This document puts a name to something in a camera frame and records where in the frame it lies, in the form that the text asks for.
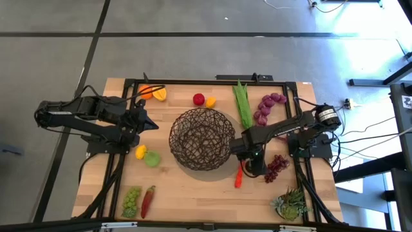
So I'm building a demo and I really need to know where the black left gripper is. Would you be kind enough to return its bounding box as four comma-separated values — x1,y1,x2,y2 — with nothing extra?
126,108,160,137

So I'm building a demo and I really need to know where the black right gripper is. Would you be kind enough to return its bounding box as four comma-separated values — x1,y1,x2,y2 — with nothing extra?
230,138,267,177

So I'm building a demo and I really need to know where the dark red grape bunch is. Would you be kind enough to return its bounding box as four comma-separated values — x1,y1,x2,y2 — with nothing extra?
263,154,290,184

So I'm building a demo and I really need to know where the small yellow fruit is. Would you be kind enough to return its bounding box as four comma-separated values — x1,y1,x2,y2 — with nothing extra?
135,144,148,160

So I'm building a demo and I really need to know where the orange fruit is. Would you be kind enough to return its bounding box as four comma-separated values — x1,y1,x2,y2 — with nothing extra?
138,84,154,100

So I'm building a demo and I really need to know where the yellow banana bunch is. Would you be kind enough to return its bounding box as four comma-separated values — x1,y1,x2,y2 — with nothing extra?
151,86,167,102

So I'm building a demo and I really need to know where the green apple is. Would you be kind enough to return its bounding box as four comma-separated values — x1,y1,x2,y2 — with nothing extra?
144,150,162,168

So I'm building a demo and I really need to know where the green romaine lettuce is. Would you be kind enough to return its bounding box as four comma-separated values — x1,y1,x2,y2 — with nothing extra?
232,79,254,130

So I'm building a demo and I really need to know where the large purple fruit bunch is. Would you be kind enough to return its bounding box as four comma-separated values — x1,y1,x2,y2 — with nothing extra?
253,92,288,127

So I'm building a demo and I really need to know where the red chili pepper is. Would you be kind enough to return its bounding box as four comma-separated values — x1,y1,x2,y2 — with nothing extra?
140,185,156,220

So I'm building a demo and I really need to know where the green grape bunch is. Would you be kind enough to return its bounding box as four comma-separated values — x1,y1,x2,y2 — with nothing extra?
121,186,142,219

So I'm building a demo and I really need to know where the dark woven wicker basket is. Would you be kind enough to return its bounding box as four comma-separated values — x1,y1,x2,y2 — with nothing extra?
168,107,237,171

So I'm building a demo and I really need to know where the potted succulent plant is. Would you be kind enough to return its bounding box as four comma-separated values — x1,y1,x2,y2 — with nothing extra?
270,188,313,222

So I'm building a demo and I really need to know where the black rig beam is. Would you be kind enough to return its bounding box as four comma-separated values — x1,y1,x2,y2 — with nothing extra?
0,218,412,232

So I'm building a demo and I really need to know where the black floor beam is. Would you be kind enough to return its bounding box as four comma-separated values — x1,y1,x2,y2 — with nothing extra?
334,151,407,184

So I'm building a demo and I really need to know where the black floor stand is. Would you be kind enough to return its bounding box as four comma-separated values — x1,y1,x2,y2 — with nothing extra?
349,61,412,87

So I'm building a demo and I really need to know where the dark grey cabinet unit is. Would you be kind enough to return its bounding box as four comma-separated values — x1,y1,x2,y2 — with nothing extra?
389,82,412,232

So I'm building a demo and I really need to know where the black cable bundle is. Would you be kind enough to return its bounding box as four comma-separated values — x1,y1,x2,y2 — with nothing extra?
77,153,126,220
294,157,342,225

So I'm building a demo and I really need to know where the black mount bar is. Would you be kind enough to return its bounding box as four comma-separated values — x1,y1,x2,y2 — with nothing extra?
215,73,274,82

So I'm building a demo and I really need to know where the black floor cable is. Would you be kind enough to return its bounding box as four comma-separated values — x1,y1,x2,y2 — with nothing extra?
339,115,397,137

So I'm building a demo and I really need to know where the grey floor cable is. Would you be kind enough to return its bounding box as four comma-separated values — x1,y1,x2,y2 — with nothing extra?
339,127,412,153

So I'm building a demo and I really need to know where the white floor cable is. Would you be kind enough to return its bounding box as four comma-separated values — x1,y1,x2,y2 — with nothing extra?
263,0,290,10

